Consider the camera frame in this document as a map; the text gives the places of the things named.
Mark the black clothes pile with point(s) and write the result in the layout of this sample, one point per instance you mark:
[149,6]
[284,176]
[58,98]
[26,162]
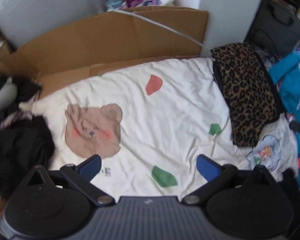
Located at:
[25,139]

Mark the black bag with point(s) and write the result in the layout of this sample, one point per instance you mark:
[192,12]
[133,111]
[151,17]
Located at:
[275,29]

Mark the blue patterned fabric bag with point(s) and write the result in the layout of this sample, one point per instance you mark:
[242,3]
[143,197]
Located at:
[286,75]

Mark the flattened brown cardboard box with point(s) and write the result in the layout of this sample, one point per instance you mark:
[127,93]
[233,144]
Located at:
[107,42]

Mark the leopard print skirt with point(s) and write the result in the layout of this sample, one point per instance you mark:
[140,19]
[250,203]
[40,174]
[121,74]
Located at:
[246,91]

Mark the cream bear print blanket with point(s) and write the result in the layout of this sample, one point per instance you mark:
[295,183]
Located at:
[149,123]

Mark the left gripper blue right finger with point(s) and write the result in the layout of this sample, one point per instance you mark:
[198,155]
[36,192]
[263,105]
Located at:
[210,169]

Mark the grey upright panel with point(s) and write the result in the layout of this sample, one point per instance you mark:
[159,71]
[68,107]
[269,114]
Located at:
[23,20]

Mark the folded black garment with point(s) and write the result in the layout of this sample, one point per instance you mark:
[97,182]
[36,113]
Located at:
[278,103]

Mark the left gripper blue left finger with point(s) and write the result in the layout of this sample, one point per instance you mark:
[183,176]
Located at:
[85,171]

